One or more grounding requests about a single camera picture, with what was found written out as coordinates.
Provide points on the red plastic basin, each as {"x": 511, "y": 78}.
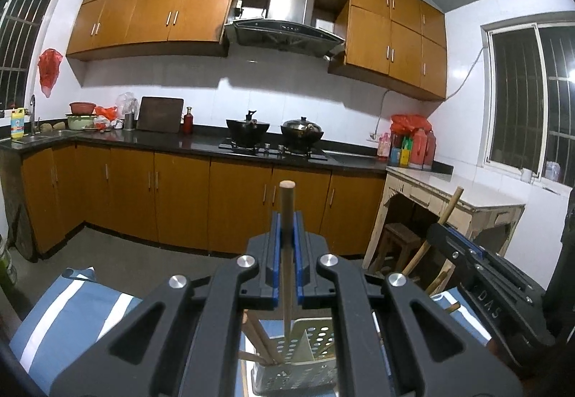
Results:
{"x": 82, "y": 108}

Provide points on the brown wooden stick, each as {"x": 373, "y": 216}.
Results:
{"x": 442, "y": 221}

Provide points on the yellow detergent bottle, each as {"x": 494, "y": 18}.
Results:
{"x": 18, "y": 127}

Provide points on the long wooden chopstick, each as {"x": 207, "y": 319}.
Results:
{"x": 286, "y": 208}

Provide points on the black kitchen countertop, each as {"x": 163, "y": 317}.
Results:
{"x": 179, "y": 141}

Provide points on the black gas stove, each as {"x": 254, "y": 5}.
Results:
{"x": 274, "y": 152}

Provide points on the wooden stool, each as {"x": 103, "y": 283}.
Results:
{"x": 397, "y": 239}

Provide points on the red plastic bag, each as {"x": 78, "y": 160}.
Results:
{"x": 49, "y": 71}
{"x": 409, "y": 122}
{"x": 105, "y": 113}

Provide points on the green perforated chopstick holder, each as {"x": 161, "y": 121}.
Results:
{"x": 298, "y": 345}

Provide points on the steel faucet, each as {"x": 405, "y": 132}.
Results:
{"x": 33, "y": 114}

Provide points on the blue white striped tablecloth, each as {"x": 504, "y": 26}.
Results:
{"x": 54, "y": 334}

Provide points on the steel sink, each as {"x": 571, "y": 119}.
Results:
{"x": 31, "y": 138}

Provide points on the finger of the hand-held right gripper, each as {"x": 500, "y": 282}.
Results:
{"x": 487, "y": 289}

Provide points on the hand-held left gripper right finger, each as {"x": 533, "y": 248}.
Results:
{"x": 299, "y": 271}

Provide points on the clear plastic bag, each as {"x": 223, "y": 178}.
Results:
{"x": 125, "y": 102}

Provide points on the pink bottle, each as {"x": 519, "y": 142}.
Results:
{"x": 384, "y": 146}

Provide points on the orange wooden base cabinets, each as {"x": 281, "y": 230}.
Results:
{"x": 179, "y": 199}

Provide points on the green enamel basin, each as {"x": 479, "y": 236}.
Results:
{"x": 78, "y": 122}

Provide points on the cluster of red bottles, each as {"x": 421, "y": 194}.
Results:
{"x": 420, "y": 149}

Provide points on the steel range hood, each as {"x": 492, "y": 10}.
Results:
{"x": 287, "y": 19}

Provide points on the black wok with lid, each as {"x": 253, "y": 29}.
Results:
{"x": 302, "y": 132}

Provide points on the white worn table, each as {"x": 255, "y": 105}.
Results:
{"x": 462, "y": 194}

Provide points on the steel cup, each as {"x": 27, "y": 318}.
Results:
{"x": 129, "y": 121}

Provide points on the white cup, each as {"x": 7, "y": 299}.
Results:
{"x": 525, "y": 176}

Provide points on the red sauce bottle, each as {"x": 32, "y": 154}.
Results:
{"x": 188, "y": 123}

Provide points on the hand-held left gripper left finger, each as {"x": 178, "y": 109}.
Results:
{"x": 271, "y": 266}

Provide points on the dark wooden cutting board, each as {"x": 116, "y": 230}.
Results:
{"x": 159, "y": 114}

